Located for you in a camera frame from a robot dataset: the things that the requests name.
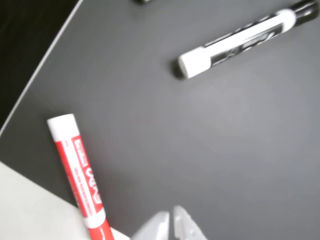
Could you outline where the red Expo marker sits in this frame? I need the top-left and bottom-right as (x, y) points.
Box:
(46, 113), (116, 240)

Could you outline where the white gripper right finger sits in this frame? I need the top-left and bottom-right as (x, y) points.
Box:
(173, 205), (208, 240)

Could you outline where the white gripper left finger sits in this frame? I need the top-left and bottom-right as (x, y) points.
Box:
(131, 210), (173, 240)

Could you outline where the black Expo marker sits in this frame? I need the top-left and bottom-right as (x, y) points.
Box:
(177, 0), (320, 79)

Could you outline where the grey rectangular mat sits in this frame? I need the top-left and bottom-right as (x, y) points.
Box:
(0, 0), (320, 240)

